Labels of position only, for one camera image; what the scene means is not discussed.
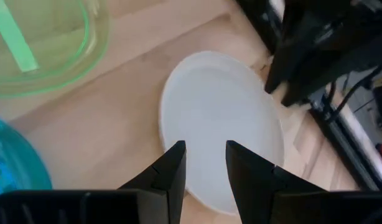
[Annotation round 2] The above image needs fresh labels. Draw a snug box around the clear green plastic plate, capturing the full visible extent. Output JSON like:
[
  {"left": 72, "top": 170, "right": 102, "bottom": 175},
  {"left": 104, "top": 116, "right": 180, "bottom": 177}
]
[{"left": 0, "top": 0, "right": 111, "bottom": 99}]

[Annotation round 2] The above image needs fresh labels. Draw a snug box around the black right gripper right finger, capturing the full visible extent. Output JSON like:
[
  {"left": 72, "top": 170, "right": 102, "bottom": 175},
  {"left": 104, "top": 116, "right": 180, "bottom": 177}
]
[{"left": 225, "top": 139, "right": 327, "bottom": 224}]

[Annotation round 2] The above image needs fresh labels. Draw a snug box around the black table edge frame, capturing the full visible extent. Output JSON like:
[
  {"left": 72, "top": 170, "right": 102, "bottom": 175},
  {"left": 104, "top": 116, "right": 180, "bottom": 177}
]
[{"left": 234, "top": 0, "right": 382, "bottom": 191}]

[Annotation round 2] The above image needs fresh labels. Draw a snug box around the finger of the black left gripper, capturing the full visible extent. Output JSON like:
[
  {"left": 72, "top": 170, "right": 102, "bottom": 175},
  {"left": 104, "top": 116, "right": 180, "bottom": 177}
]
[
  {"left": 264, "top": 45, "right": 304, "bottom": 95},
  {"left": 280, "top": 61, "right": 345, "bottom": 108}
]

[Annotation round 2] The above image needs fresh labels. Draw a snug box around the silver aluminium rail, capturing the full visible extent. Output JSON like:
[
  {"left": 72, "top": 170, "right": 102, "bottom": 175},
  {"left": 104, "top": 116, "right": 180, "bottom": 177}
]
[{"left": 335, "top": 107, "right": 382, "bottom": 183}]

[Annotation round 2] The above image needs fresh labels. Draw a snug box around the black thin cable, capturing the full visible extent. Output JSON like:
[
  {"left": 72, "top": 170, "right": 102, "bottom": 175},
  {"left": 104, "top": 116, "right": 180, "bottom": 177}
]
[{"left": 324, "top": 66, "right": 382, "bottom": 123}]

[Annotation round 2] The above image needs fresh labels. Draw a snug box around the white plastic plate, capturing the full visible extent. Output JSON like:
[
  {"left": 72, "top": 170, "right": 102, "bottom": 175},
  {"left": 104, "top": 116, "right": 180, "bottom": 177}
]
[{"left": 159, "top": 50, "right": 286, "bottom": 216}]

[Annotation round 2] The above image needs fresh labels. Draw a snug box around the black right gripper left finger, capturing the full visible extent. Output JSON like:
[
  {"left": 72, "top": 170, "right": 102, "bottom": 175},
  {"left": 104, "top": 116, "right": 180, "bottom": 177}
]
[{"left": 118, "top": 140, "right": 187, "bottom": 224}]

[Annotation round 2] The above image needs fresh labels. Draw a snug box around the clear blue plastic plate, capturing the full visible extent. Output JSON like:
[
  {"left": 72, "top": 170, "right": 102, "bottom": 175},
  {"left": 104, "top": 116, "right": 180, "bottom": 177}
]
[{"left": 0, "top": 116, "right": 54, "bottom": 198}]

